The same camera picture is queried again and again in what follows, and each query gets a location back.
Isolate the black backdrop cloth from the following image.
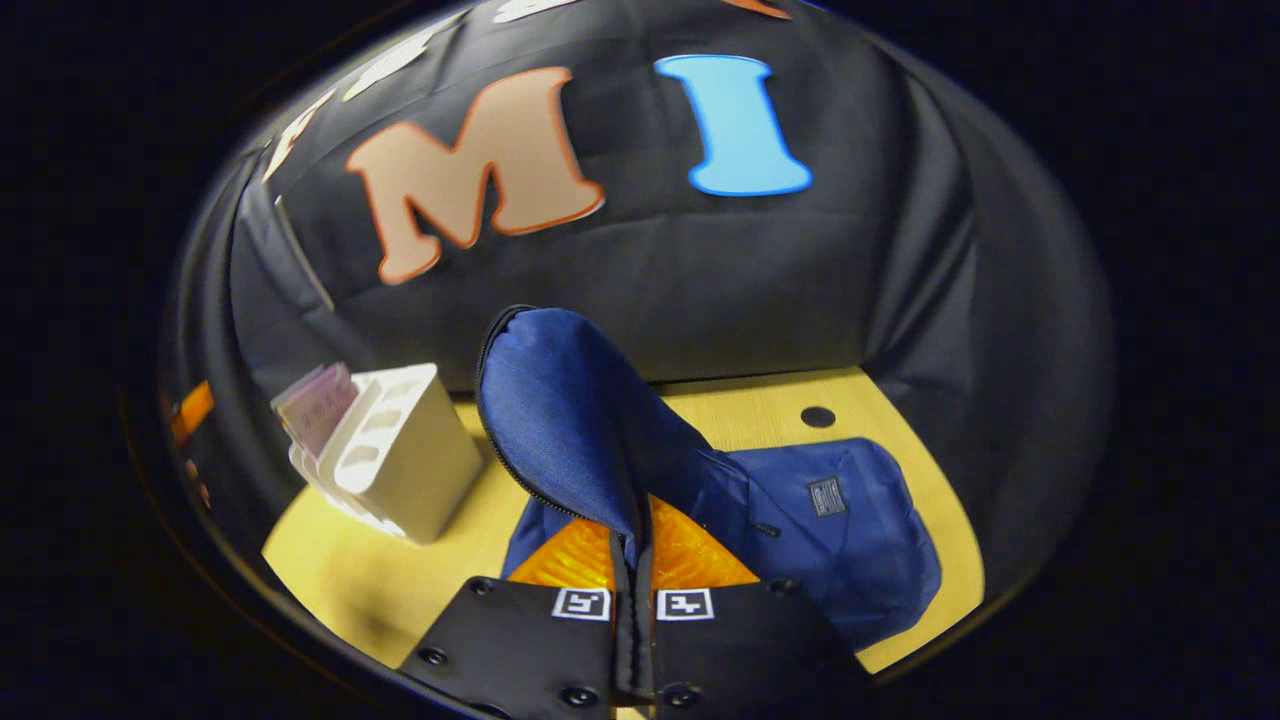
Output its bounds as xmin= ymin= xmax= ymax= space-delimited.
xmin=160 ymin=0 xmax=1116 ymax=601

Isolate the blue schoolbag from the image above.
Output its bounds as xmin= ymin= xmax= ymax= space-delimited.
xmin=475 ymin=305 xmax=943 ymax=656

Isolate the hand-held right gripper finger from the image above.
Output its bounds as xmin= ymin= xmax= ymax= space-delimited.
xmin=400 ymin=515 xmax=641 ymax=720
xmin=640 ymin=495 xmax=873 ymax=720

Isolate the white bookshelf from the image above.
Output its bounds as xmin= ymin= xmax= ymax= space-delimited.
xmin=288 ymin=362 xmax=486 ymax=546

